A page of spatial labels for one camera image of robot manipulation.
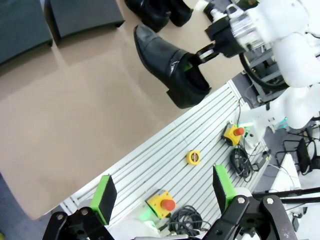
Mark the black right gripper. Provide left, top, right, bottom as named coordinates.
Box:
left=184, top=15, right=247, bottom=72

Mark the black metal shoe stand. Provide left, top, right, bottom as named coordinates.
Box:
left=44, top=0, right=126, bottom=46
left=0, top=0, right=54, bottom=66

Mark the black leather dress shoe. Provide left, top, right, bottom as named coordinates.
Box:
left=124, top=0, right=172, bottom=33
left=133, top=24, right=213, bottom=110
left=169, top=0, right=195, bottom=28

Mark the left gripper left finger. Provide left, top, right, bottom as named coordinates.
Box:
left=42, top=174, right=118, bottom=240

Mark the yellow tape measure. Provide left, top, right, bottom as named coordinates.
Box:
left=186, top=149, right=202, bottom=166

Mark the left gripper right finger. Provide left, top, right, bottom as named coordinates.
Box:
left=204, top=164, right=298, bottom=240

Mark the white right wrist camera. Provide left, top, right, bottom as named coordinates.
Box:
left=209, top=3, right=245, bottom=25

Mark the yellow emergency stop button box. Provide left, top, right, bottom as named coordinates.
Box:
left=222, top=122, right=245, bottom=147
left=146, top=189, right=177, bottom=220

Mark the black office chair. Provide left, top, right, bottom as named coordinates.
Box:
left=282, top=124, right=320, bottom=176

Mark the grey metal frame cart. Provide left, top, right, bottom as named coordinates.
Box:
left=246, top=44, right=285, bottom=106

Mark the black power adapter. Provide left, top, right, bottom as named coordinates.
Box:
left=251, top=151, right=271, bottom=173

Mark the coiled black cable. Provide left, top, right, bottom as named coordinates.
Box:
left=159, top=204, right=213, bottom=237
left=229, top=147, right=253, bottom=183

